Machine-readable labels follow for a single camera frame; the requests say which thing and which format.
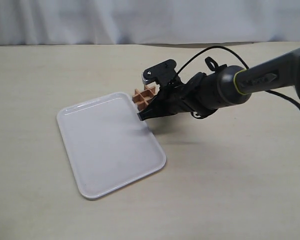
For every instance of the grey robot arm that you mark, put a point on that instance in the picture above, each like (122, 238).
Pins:
(228, 85)

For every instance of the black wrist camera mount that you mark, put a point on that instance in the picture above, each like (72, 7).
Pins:
(162, 74)

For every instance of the white backdrop curtain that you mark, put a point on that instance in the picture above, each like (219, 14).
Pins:
(172, 22)

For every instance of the notched wooden piece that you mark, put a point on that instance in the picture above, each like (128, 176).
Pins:
(151, 88)
(142, 107)
(148, 95)
(137, 97)

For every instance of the white plastic tray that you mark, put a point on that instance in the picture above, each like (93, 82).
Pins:
(107, 145)

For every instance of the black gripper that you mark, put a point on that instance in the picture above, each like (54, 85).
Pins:
(177, 98)

